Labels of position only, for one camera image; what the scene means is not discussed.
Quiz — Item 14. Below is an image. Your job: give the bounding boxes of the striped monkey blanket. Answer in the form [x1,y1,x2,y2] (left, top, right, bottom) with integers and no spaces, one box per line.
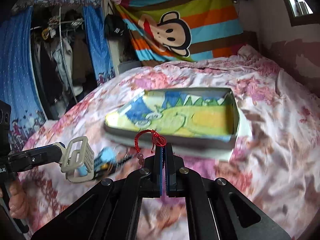
[116,0,246,66]

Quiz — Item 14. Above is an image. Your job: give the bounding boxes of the blue kids smart watch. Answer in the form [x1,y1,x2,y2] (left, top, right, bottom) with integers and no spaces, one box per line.
[93,146,133,180]

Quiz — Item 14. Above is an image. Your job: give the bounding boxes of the left hand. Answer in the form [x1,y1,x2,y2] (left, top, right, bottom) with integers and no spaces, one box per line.
[9,178,29,219]

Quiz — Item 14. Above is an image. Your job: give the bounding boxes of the red cord bracelet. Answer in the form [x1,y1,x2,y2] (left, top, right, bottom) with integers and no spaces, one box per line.
[134,129,168,167]

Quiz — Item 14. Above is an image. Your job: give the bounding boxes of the beige hair claw clip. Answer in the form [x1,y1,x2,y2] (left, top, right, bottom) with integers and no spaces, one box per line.
[60,136,94,184]

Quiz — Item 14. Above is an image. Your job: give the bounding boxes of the grey box with dinosaur drawing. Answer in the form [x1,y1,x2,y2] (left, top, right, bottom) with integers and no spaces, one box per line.
[105,87,240,161]

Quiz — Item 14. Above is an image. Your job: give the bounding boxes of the window with dark frame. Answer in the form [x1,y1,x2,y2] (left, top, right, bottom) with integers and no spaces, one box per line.
[284,0,319,27]

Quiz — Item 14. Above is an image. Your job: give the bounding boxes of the black cap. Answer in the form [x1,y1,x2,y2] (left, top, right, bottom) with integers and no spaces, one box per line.
[104,14,126,38]

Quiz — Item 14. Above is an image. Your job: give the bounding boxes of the blue fabric wardrobe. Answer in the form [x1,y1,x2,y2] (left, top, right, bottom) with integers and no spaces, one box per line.
[1,0,115,152]

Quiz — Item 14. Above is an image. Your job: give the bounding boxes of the hanging clothes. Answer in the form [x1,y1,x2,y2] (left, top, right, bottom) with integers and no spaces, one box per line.
[30,7,97,120]

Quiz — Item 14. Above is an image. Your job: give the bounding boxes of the floral pink bed quilt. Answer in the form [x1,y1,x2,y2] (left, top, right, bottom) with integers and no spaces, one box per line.
[25,46,319,239]

